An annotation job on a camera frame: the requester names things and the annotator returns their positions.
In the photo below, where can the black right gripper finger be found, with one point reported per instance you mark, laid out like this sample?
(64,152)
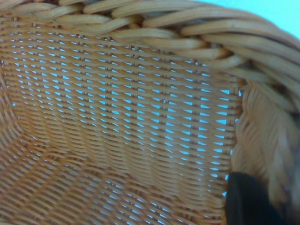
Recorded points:
(248,201)

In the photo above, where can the orange woven rattan basket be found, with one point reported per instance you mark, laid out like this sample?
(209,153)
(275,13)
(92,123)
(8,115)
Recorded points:
(257,117)

